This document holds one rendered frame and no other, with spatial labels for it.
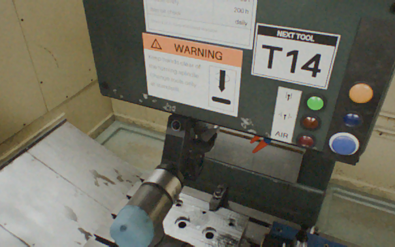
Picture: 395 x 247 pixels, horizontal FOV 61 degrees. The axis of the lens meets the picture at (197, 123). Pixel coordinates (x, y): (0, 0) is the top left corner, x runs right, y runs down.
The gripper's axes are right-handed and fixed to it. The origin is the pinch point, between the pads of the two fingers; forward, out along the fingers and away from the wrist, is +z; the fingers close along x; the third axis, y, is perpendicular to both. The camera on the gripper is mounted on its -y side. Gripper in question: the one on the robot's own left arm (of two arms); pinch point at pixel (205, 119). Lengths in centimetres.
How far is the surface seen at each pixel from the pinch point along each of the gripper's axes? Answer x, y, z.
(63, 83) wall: -100, 39, 46
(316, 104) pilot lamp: 24.8, -24.7, -21.5
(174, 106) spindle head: 3.5, -18.1, -21.0
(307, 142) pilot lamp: 24.9, -18.4, -21.7
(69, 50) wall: -100, 25, 56
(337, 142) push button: 28.5, -19.9, -21.9
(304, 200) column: 28, 63, 42
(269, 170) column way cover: 11, 51, 41
